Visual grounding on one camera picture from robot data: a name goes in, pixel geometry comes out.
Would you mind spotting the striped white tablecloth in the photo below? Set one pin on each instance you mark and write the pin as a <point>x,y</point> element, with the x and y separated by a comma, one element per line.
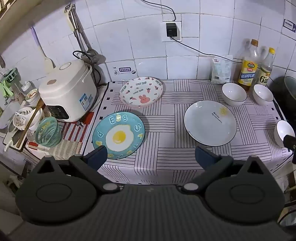
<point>166,139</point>

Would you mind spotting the beige woven mat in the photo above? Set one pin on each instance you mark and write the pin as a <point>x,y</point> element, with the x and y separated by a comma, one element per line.
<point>67,149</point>

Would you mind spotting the white plastic strainer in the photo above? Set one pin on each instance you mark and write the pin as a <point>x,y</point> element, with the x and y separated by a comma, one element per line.
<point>20,119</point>

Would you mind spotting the dark wall sticker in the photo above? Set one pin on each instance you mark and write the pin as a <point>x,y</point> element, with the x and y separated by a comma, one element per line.
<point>289,26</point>

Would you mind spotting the white rice paddle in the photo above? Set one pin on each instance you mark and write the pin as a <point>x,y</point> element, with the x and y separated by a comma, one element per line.
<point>49,63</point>

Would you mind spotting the yellow label cooking wine bottle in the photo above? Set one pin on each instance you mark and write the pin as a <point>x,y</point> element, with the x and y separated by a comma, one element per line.
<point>248,71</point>

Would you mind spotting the green plastic basket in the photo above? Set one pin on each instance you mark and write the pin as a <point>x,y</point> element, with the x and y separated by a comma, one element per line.
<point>48,132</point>

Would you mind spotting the black power adapter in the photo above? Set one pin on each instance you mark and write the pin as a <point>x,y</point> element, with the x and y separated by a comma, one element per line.
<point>171,29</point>

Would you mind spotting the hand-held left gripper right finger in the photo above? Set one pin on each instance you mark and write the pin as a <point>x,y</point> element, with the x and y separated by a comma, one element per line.
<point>204,158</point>

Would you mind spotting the white bowl with dark rim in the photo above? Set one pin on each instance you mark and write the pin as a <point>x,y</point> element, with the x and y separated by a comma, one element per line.
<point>283,129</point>
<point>233,92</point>
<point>262,93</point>

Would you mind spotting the small printed bowl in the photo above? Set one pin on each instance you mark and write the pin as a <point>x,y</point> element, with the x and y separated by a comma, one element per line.
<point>31,95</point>

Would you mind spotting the metal ladle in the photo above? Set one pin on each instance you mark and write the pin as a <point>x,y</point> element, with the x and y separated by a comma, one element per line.
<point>92,54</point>

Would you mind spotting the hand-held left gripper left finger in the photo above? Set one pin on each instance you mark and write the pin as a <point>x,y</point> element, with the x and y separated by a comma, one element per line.
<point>98,157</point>

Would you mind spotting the clear vinegar bottle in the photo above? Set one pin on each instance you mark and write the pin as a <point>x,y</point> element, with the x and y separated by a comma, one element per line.
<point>264,74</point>

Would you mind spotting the white plate with yellow print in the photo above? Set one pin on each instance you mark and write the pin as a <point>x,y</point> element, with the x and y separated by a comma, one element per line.
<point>208,122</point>

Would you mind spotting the white wall sticker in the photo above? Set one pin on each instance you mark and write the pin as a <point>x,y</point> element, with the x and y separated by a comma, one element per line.
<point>123,70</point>

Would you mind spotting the white salt bag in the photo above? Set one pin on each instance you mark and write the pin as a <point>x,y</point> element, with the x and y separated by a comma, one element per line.
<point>220,71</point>

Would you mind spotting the black wok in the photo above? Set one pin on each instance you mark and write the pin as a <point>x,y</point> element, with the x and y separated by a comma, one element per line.
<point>279,92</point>

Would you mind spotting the green plastic rack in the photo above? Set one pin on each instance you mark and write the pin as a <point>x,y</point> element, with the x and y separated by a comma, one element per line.
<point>9,77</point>

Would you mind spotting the red striped mat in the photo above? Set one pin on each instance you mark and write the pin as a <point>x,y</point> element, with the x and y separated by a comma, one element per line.
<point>74,132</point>

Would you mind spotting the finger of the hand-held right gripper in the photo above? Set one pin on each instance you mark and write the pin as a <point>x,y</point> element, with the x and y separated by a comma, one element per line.
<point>290,142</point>

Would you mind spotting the blue egg print plate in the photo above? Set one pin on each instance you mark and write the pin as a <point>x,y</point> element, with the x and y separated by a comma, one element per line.
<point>120,136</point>

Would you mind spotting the rabbit print white plate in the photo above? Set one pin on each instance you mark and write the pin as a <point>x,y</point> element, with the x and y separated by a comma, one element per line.
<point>141,92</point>

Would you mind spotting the white rice cooker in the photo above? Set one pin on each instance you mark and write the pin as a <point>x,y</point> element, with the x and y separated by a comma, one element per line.
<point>67,88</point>

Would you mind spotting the white wall socket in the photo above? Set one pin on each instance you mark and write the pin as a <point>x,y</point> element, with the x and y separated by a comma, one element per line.
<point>163,38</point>

